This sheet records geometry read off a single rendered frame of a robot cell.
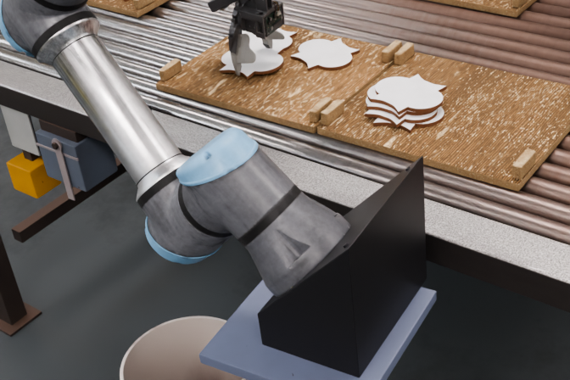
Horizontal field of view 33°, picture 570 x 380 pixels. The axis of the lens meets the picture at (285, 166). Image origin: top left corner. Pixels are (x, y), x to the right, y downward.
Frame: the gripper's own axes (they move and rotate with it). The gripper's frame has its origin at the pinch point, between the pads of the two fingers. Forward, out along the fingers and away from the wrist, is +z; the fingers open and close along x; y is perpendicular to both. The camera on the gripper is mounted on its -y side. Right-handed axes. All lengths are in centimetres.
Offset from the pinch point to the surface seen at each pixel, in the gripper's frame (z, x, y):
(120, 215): 102, 26, -91
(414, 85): -4.0, 2.0, 38.4
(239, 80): 1.1, -6.5, 1.5
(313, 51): 0.6, 9.7, 9.3
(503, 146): -2, -6, 61
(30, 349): 98, -35, -68
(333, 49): 0.5, 12.2, 12.9
